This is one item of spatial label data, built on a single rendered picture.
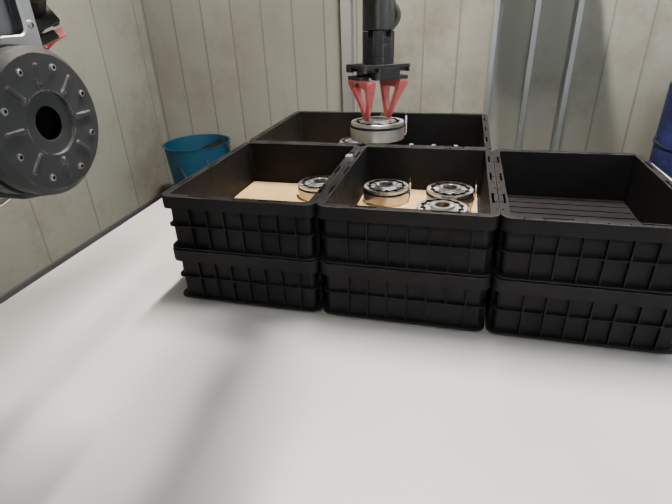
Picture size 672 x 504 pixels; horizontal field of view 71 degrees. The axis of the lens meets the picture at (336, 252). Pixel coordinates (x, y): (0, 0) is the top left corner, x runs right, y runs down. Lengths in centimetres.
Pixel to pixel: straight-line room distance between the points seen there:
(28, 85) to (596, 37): 294
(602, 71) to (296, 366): 272
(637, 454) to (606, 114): 267
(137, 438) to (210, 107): 295
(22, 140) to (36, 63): 7
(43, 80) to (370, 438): 56
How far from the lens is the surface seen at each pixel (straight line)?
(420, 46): 309
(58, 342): 101
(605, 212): 113
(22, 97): 53
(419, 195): 112
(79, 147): 58
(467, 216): 76
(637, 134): 335
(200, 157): 302
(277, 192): 117
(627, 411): 82
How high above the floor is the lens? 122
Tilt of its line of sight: 27 degrees down
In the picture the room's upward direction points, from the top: 2 degrees counter-clockwise
